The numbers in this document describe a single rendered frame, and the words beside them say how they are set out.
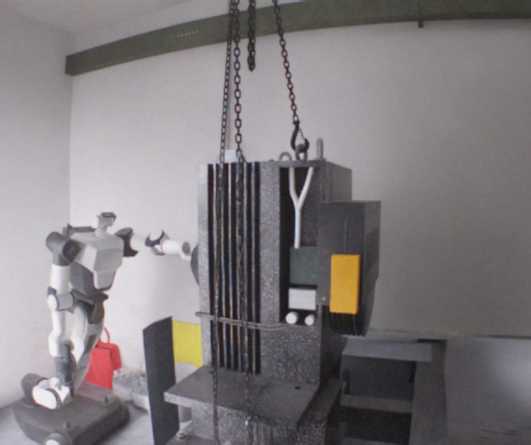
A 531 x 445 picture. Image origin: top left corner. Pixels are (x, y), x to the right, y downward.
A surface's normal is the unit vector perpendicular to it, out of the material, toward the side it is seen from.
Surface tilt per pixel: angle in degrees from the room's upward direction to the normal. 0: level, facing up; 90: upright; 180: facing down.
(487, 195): 90
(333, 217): 90
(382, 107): 90
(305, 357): 90
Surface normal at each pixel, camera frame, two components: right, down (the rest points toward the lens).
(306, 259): -0.37, 0.07
